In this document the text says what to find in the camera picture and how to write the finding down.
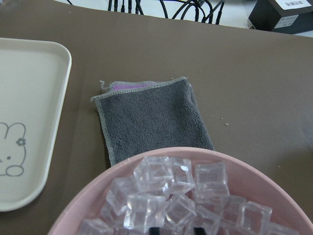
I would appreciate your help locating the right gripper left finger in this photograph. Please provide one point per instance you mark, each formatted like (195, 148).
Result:
(154, 231)

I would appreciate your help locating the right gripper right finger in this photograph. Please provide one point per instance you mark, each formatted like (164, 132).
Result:
(199, 231)

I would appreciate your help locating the grey folded cloth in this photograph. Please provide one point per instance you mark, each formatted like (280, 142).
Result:
(137, 117)

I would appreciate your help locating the cream rabbit tray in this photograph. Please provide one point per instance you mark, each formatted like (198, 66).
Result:
(33, 84)

